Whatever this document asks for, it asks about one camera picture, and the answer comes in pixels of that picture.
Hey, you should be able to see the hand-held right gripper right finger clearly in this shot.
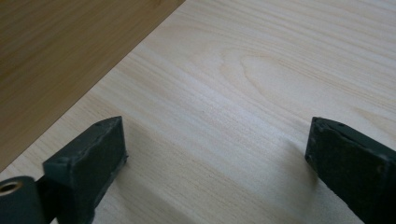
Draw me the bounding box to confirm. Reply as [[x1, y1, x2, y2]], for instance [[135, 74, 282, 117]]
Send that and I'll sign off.
[[304, 117, 396, 224]]

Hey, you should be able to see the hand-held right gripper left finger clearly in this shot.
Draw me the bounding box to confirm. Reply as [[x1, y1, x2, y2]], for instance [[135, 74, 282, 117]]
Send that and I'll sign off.
[[42, 116, 129, 224]]

